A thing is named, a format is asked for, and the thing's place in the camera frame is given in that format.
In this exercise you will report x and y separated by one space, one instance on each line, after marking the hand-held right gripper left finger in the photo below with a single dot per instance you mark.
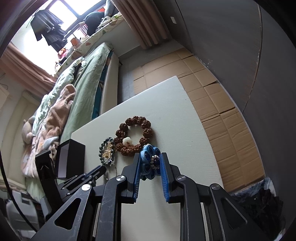
138 166

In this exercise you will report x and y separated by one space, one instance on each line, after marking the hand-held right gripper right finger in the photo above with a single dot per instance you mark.
164 171

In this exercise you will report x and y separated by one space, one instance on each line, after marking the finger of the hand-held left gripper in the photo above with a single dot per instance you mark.
45 171
94 175

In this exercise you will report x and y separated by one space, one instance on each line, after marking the black jewelry box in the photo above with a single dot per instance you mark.
74 160

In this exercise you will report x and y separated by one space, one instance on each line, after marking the beige plush toy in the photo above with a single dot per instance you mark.
27 132

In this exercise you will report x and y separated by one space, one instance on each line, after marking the pink fleece blanket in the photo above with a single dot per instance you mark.
55 115

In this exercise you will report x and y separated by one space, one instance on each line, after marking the bed with green sheet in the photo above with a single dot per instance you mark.
85 92

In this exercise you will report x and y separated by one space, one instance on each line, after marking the flattened cardboard sheets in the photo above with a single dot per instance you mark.
222 104

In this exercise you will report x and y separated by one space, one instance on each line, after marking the light patterned quilt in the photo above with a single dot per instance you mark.
62 81

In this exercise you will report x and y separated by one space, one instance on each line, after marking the dark fluffy cloth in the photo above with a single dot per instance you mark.
259 199

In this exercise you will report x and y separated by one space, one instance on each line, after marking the pink curtain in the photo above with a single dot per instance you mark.
25 67
141 20

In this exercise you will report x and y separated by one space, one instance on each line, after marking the orange box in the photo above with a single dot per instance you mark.
75 41

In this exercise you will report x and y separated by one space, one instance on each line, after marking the patterned window seat cushion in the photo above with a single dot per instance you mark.
92 40

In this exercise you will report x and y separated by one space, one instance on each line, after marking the dark grey wardrobe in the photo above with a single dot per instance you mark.
231 46

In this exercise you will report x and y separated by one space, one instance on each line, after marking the hanging dark clothes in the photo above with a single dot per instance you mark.
48 25

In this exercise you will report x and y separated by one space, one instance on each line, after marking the black bag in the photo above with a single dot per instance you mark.
92 22

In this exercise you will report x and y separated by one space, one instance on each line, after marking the grey pillow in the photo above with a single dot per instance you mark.
110 8

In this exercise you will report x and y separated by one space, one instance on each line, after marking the window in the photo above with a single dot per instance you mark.
69 11

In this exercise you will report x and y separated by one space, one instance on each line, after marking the white wall socket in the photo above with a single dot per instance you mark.
173 20

